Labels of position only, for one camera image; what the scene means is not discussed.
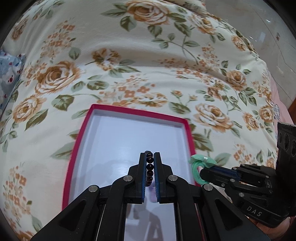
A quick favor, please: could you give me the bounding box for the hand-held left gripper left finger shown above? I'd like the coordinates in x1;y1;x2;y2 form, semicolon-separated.
30;152;147;241

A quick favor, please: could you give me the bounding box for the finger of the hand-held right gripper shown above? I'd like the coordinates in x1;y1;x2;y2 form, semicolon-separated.
209;163;277;180
200;168;274;195

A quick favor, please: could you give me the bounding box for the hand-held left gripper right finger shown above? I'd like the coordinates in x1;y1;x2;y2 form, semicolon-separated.
154;152;271;241

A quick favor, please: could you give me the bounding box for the dark bead bracelet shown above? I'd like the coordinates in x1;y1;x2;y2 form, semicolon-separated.
144;150;154;187

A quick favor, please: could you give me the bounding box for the green bow hair tie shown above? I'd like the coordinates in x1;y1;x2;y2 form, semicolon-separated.
190;154;217;185

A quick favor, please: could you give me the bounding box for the red box with white inside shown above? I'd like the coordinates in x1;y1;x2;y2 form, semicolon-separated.
61;104;201;210

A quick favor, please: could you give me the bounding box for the person's right hand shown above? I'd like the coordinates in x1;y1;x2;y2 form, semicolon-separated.
254;215;296;241

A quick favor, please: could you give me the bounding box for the pink printed sheet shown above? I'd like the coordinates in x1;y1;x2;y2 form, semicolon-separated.
268;74;292;130

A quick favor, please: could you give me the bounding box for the floral blanket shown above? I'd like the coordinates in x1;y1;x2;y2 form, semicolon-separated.
0;0;282;241

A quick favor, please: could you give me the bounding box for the grey bear print pillow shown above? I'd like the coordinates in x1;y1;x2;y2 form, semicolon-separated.
0;49;26;112

